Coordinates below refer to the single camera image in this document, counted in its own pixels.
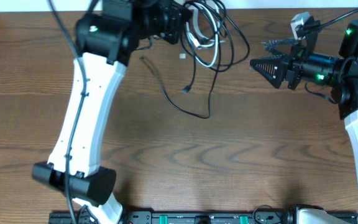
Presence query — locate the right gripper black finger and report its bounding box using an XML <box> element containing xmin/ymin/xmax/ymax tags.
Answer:
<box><xmin>250</xmin><ymin>55</ymin><xmax>289</xmax><ymax>89</ymax></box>
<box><xmin>262</xmin><ymin>38</ymin><xmax>300</xmax><ymax>55</ymax></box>

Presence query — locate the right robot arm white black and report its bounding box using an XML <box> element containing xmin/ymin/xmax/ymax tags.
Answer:
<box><xmin>250</xmin><ymin>14</ymin><xmax>358</xmax><ymax>222</ymax></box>

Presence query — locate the black braided usb cable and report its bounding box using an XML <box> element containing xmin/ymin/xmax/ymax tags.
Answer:
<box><xmin>139</xmin><ymin>0</ymin><xmax>250</xmax><ymax>119</ymax></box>

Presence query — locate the white usb cable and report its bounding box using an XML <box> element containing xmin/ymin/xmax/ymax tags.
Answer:
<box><xmin>183</xmin><ymin>2</ymin><xmax>226</xmax><ymax>68</ymax></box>

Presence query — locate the black mounting rail base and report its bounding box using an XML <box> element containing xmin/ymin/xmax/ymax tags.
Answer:
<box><xmin>48</xmin><ymin>203</ymin><xmax>358</xmax><ymax>224</ymax></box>

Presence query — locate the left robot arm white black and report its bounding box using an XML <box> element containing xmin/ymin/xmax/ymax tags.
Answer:
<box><xmin>32</xmin><ymin>0</ymin><xmax>192</xmax><ymax>223</ymax></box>

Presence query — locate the black thin usb cable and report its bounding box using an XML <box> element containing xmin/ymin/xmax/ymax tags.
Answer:
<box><xmin>178</xmin><ymin>0</ymin><xmax>229</xmax><ymax>94</ymax></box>

